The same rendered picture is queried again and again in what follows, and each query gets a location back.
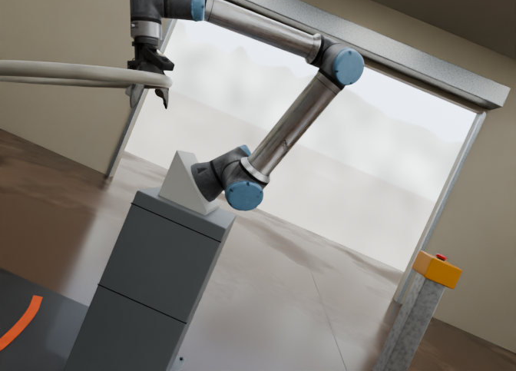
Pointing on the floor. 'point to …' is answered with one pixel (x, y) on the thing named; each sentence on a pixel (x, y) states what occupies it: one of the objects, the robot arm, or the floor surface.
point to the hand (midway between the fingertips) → (151, 107)
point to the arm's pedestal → (150, 286)
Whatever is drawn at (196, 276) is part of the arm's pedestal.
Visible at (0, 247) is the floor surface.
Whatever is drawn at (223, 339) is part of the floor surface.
